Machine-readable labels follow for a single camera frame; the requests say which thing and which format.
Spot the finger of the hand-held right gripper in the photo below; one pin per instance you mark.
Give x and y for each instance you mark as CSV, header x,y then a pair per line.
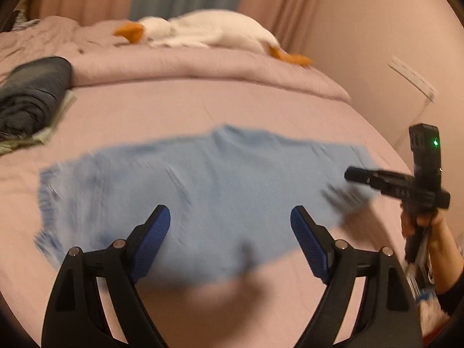
x,y
357,176

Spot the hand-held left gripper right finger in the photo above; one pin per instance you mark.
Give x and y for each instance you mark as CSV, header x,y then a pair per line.
x,y
308,239

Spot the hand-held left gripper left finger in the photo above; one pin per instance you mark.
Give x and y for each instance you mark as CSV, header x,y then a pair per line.
x,y
154,235

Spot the light blue denim pants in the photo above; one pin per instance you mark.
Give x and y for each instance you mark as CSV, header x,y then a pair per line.
x,y
217,188

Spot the person's right forearm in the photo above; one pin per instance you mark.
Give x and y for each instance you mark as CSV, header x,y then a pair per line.
x,y
444,257

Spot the person's right hand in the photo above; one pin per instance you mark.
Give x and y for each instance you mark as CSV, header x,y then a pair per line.
x,y
429,217

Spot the white fluffy cloth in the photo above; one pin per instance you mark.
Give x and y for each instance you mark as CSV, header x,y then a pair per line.
x,y
433,313

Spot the pink duvet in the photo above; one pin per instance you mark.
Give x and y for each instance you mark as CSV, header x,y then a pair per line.
x,y
181,69

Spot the folded dark denim jeans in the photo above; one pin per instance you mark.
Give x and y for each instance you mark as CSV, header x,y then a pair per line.
x,y
32,87

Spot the white goose plush toy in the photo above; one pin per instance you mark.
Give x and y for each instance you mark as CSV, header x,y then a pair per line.
x,y
217,29

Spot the white wall socket strip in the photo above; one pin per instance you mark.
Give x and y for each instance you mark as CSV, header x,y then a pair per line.
x,y
411,76

